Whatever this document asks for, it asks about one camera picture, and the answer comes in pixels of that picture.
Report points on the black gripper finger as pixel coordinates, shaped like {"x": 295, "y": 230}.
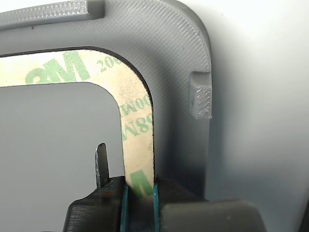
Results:
{"x": 96, "y": 207}
{"x": 188, "y": 212}

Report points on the grey holder with black legs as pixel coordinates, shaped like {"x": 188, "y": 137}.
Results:
{"x": 169, "y": 72}

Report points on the rectangular frame with adhesive backing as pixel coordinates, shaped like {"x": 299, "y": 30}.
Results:
{"x": 138, "y": 108}

